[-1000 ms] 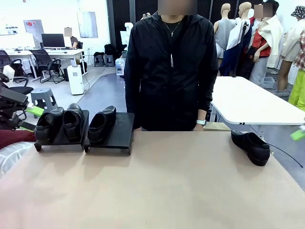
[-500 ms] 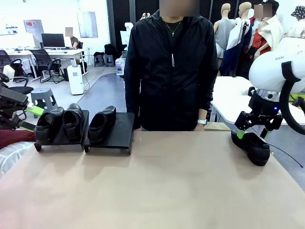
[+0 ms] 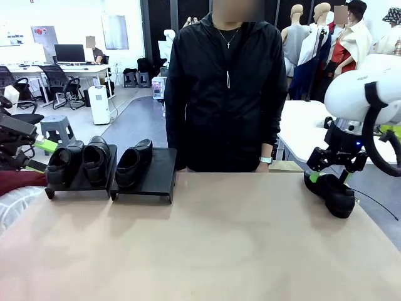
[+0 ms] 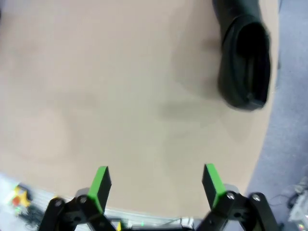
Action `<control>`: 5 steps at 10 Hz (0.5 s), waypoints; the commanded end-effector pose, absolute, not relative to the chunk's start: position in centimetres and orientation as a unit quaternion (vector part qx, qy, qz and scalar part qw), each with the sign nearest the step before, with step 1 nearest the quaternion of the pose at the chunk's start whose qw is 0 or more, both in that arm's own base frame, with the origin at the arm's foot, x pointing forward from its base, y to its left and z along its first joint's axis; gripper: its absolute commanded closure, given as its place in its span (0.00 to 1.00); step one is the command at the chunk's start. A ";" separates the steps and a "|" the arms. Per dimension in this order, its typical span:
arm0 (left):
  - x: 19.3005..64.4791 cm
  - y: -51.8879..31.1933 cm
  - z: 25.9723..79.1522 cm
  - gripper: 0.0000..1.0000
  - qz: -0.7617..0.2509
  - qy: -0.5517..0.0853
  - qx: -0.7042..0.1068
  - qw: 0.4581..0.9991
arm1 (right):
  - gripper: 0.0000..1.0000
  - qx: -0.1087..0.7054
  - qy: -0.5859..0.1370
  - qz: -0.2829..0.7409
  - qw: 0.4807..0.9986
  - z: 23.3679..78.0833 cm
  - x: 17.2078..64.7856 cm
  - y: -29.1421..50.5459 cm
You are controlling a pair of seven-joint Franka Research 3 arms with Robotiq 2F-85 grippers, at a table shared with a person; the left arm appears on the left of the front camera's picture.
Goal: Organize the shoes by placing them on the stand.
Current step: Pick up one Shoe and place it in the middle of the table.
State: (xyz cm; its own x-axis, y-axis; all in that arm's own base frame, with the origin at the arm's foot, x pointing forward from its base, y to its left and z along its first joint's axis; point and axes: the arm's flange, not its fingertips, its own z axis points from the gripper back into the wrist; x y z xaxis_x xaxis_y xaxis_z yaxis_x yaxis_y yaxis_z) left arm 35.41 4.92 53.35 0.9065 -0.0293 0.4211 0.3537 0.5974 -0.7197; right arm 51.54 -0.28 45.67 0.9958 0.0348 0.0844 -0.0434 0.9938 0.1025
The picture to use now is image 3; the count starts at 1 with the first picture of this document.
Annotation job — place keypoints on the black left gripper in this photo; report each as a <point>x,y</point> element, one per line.
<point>15,128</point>

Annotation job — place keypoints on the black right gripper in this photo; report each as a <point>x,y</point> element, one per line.
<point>343,147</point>

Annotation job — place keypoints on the black leather slip-on shoe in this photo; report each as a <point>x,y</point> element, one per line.
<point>338,200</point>
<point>128,178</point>

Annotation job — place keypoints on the person's left forearm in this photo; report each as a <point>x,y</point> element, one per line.
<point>267,150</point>

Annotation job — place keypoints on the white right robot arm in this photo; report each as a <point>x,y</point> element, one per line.
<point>351,94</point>

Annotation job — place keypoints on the black shoe stand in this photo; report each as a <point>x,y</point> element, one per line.
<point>78,190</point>
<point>159,175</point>

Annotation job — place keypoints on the person's left hand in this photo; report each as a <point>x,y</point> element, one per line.
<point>263,168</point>

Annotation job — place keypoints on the maroon cloth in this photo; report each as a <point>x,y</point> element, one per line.
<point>18,183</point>

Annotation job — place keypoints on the grey plastic stool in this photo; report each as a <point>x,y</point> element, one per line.
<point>56,120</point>

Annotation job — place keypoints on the black office chair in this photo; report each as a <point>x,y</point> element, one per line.
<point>56,78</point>
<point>7,78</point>
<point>31,118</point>

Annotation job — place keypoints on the white table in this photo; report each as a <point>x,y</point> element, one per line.
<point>300,125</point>

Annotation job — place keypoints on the neon yellow trousers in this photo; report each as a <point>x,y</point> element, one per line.
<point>391,128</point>

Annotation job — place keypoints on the silver wristwatch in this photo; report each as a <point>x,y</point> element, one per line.
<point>265,160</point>

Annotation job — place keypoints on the white air purifier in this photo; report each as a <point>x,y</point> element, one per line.
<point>99,108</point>

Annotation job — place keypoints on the white office desk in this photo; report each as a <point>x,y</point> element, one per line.
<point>78,69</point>

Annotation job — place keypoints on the black computer monitor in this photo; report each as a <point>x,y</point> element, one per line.
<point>69,53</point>

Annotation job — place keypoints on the seated person at desk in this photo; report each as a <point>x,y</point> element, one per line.
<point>97,55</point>

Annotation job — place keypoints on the mannequin with white navy jacket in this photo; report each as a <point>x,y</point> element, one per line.
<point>310,47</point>

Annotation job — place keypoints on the person in black jacket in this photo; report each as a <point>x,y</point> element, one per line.
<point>225,119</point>

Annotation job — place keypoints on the mannequin red top cream jacket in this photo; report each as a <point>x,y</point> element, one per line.
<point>357,44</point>

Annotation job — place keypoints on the mannequin in grey tank top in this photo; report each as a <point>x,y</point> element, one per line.
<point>296,40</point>

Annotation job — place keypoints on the mannequin with bucket hat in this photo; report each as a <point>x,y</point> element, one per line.
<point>388,44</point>

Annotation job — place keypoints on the clear plastic box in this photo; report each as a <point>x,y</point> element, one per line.
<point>157,87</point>

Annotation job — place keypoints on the black backpack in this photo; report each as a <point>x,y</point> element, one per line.
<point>144,66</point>

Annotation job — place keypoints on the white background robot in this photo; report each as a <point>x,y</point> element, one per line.
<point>169,34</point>

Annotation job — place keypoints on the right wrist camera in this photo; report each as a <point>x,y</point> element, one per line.
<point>320,124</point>

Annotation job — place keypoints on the grey framed wall panel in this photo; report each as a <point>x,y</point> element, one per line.
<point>115,31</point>

